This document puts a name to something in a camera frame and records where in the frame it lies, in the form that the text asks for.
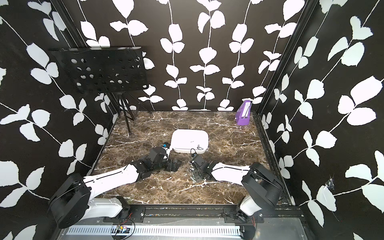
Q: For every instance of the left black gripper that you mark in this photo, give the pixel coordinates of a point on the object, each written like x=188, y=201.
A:
x=175, y=167

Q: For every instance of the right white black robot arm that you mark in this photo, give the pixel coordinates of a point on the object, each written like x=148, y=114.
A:
x=263, y=187

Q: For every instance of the black perforated music stand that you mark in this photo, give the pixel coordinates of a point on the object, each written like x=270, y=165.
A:
x=114, y=71

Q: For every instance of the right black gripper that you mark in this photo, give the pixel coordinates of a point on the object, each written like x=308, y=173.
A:
x=197, y=177

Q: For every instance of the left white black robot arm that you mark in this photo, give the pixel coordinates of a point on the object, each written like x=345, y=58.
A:
x=75, y=199

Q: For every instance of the white plastic storage box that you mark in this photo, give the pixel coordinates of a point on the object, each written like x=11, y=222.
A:
x=183, y=141

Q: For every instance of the white perforated cable duct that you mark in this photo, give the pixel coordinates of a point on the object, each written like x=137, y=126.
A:
x=164, y=231

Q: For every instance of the black mounting rail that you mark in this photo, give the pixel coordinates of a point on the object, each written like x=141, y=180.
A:
x=229, y=213

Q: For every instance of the purple box with white card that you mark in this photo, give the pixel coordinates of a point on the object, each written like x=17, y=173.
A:
x=243, y=114

